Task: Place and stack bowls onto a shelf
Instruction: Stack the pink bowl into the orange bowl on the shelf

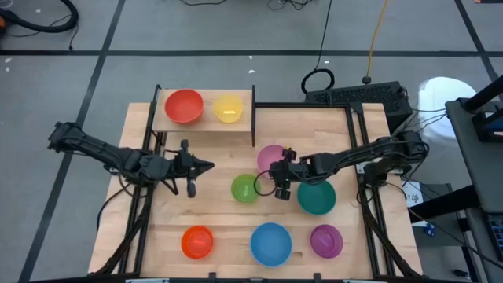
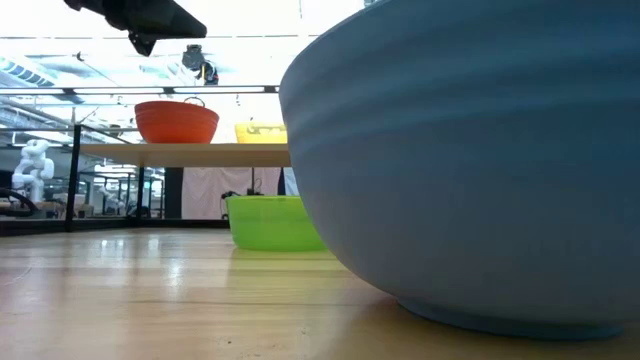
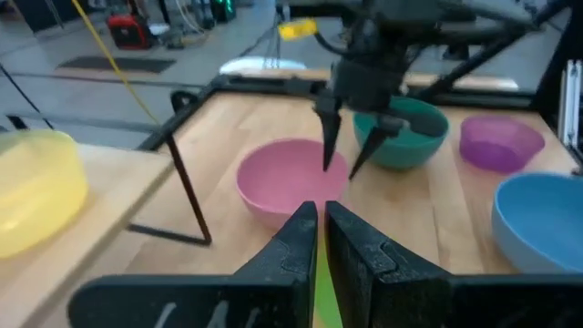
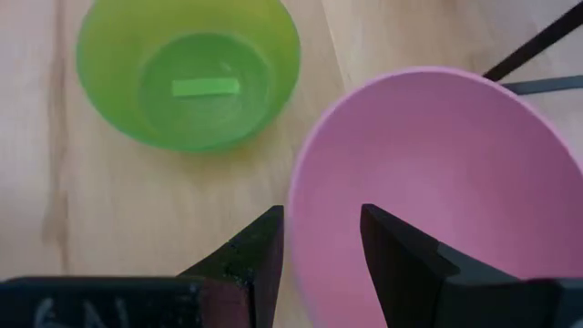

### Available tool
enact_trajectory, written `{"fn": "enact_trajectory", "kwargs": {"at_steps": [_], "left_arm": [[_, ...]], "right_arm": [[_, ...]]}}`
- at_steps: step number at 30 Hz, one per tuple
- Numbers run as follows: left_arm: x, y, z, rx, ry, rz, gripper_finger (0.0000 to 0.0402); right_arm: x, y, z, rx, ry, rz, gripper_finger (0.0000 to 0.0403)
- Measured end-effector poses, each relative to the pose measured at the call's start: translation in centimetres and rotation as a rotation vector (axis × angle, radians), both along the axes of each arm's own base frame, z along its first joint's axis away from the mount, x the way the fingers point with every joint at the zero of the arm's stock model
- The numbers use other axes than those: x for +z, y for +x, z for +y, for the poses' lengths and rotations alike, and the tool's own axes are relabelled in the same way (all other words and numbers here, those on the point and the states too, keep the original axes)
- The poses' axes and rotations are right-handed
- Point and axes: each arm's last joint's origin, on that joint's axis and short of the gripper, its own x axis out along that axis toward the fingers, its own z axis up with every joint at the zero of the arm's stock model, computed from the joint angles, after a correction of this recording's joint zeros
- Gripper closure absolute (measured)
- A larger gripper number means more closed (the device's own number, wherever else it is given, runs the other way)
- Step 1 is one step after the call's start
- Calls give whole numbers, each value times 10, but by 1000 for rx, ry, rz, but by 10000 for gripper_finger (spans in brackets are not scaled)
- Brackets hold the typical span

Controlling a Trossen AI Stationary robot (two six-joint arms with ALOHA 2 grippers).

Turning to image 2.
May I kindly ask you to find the black metal shelf leg frame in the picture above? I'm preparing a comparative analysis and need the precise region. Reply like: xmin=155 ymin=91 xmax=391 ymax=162
xmin=63 ymin=123 xmax=147 ymax=233

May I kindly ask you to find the large blue bowl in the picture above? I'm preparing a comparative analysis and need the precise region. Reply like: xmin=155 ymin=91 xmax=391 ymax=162
xmin=278 ymin=0 xmax=640 ymax=342

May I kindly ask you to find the black background pillar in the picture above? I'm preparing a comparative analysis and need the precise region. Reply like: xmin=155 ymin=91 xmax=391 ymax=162
xmin=164 ymin=167 xmax=185 ymax=220

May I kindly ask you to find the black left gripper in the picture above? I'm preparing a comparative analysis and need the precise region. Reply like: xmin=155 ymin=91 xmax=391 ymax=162
xmin=63 ymin=0 xmax=208 ymax=57

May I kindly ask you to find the thin grey frame rail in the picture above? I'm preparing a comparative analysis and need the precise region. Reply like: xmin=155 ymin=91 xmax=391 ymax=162
xmin=0 ymin=125 xmax=137 ymax=134

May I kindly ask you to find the black curved hose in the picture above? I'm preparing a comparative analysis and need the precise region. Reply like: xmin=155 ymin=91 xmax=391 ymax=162
xmin=0 ymin=187 xmax=40 ymax=219

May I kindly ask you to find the white hanging cloth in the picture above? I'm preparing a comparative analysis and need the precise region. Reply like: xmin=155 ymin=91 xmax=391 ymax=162
xmin=182 ymin=167 xmax=284 ymax=221

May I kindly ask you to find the yellow bowl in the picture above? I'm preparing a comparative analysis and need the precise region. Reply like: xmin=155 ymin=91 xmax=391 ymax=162
xmin=234 ymin=122 xmax=289 ymax=145

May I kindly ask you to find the green bowl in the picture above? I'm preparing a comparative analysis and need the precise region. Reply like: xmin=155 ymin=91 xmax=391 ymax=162
xmin=224 ymin=194 xmax=329 ymax=253

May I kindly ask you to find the black overhead camera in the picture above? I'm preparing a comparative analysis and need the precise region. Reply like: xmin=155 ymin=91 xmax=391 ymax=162
xmin=181 ymin=44 xmax=220 ymax=87

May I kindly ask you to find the orange bowl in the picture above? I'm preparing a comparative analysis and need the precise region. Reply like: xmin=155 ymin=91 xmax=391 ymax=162
xmin=133 ymin=100 xmax=221 ymax=145

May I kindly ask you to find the black overhead frame rail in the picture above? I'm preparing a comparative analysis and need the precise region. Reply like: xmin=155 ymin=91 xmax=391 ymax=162
xmin=0 ymin=85 xmax=281 ymax=97

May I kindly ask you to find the wooden shelf board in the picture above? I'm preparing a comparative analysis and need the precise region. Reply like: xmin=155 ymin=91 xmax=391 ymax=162
xmin=79 ymin=143 xmax=292 ymax=169

